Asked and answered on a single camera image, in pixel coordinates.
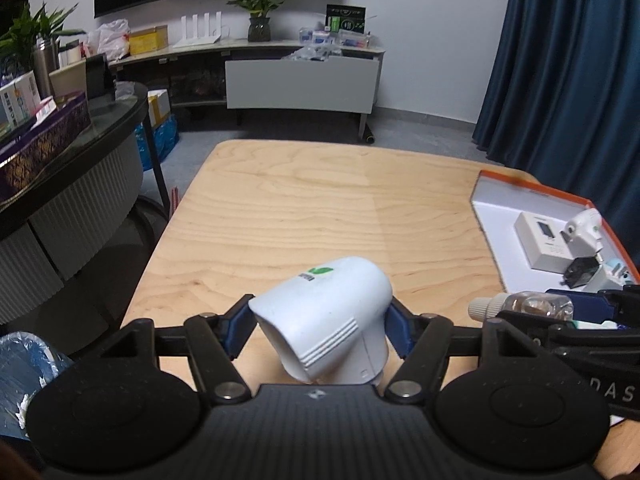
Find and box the steel bottle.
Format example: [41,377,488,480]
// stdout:
[33,36,61,100]

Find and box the dark blue curtain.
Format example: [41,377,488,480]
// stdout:
[472,0,640,286]

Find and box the curved low media shelf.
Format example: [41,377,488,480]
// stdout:
[107,35,388,111]

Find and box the bin with blue liner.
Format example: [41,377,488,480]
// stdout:
[0,330,77,442]

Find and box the white plug-in mosquito heater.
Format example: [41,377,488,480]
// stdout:
[560,208,604,261]
[248,256,393,387]

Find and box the white red plastic bag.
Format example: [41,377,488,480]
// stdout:
[86,19,132,59]

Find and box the orange rimmed white tray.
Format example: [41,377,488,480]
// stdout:
[470,170,640,296]

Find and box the row of small plastic boxes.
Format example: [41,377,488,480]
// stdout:
[299,26,375,51]

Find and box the black curved counter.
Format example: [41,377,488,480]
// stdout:
[0,80,172,326]

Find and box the black green box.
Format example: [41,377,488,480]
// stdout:
[326,4,367,32]

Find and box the white charger box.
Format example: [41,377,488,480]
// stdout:
[514,212,576,273]

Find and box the white router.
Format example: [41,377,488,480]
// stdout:
[171,11,224,49]

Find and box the beige box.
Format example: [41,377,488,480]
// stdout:
[48,59,89,100]

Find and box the pink small box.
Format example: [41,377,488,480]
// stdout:
[31,97,57,122]

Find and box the white yellow printed carton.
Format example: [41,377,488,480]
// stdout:
[0,71,42,130]

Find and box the white yellow floor carton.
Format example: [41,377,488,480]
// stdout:
[146,88,172,127]

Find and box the pile of clear packets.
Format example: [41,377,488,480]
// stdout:
[280,45,347,63]

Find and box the yellow cardboard box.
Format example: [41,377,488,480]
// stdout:
[128,25,171,57]

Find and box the leafy green plant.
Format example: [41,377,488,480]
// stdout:
[0,2,87,73]

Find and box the purple patterned box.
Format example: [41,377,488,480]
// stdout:
[0,91,92,202]

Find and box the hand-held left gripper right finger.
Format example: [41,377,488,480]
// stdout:
[384,297,538,406]

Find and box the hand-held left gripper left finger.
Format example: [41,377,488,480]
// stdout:
[100,294,258,406]

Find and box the clear small bottle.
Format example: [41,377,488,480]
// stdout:
[468,292,575,322]

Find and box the black charger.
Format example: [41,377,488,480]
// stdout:
[563,256,601,289]

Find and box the light blue bottle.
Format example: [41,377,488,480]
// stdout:
[585,259,637,293]

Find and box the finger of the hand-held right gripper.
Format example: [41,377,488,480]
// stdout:
[495,309,576,357]
[545,284,640,333]

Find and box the blue plastic bag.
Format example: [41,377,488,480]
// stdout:
[134,114,180,172]

